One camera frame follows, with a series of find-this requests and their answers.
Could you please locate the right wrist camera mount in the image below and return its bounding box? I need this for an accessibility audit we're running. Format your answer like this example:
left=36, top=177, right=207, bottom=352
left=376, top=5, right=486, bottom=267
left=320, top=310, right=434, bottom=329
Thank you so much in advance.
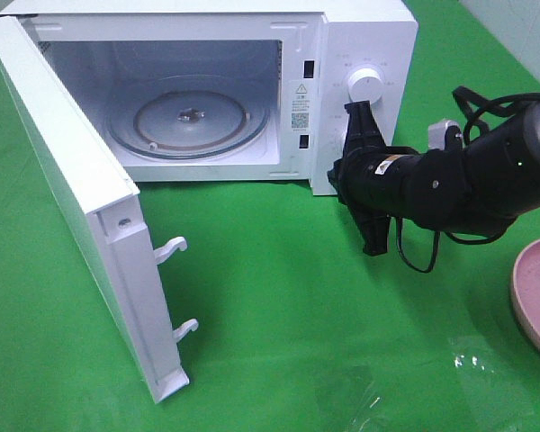
left=427, top=119, right=463, bottom=150

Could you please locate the clear tape patch centre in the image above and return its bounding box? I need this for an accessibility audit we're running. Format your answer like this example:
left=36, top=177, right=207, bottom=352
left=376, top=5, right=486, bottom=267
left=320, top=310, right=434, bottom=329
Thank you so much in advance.
left=315, top=365, right=388, bottom=431

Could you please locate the clear tape patch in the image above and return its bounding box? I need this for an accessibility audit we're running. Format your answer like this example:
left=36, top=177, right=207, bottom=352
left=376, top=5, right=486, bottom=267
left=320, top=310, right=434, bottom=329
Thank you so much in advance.
left=448, top=336, right=534, bottom=431
left=315, top=365, right=388, bottom=431

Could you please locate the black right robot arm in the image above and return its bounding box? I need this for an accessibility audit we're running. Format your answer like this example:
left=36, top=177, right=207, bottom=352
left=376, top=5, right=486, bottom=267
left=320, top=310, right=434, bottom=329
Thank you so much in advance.
left=328, top=86, right=540, bottom=256

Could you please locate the pink round plate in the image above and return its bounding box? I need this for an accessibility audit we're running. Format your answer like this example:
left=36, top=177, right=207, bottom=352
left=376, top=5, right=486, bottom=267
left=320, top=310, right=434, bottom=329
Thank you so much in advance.
left=510, top=239, right=540, bottom=352

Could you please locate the clear tape patch right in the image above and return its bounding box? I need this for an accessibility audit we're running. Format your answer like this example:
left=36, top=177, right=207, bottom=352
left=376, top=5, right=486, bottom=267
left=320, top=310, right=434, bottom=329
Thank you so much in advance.
left=448, top=336, right=534, bottom=431

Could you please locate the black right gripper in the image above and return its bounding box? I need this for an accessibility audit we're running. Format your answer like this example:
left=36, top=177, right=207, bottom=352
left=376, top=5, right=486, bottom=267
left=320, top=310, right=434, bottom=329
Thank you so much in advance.
left=327, top=101, right=426, bottom=257

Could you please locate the white microwave door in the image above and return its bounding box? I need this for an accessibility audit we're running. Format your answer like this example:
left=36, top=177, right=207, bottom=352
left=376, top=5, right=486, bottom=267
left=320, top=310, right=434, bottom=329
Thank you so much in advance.
left=0, top=17, right=198, bottom=402

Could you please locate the white microwave oven body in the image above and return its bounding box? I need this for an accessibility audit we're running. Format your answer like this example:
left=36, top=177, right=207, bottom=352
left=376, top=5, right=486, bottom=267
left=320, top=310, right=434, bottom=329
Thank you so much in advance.
left=0, top=1, right=418, bottom=195

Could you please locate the glass microwave turntable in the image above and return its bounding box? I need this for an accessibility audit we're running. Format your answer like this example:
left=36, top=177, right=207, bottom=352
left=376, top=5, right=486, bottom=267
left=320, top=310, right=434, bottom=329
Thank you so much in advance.
left=106, top=75, right=273, bottom=160

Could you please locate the upper white microwave knob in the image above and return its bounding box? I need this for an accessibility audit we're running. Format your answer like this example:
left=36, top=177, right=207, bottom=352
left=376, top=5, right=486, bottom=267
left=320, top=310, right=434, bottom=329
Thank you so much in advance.
left=346, top=66, right=383, bottom=104

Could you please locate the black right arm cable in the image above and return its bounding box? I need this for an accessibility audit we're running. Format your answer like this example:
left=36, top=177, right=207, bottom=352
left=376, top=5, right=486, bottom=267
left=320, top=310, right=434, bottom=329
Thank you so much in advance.
left=394, top=85, right=540, bottom=274

